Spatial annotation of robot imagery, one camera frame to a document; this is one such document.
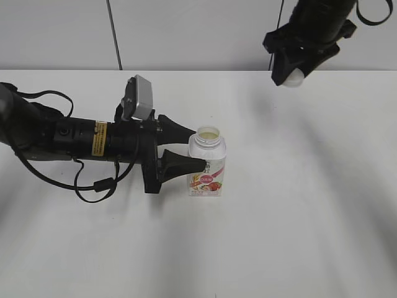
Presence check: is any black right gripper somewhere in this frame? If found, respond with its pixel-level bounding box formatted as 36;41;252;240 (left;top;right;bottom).
263;19;357;86

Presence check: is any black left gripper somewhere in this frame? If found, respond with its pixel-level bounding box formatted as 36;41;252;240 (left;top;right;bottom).
107;109;207;194

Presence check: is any white ribbed screw cap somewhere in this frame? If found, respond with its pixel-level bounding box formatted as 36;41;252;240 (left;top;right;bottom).
283;68;305;88

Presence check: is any white strawberry yogurt bottle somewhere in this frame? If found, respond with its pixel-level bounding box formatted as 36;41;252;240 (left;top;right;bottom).
187;125;226;197

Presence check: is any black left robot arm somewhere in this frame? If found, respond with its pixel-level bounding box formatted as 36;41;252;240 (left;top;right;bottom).
1;75;206;194

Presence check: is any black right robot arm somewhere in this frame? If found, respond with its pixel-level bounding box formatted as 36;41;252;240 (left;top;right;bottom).
263;0;357;86

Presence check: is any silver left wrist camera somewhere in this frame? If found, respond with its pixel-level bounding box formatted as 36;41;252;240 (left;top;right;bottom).
121;74;153;121

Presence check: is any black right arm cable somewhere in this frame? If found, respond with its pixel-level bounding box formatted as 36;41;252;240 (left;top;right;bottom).
355;0;393;27

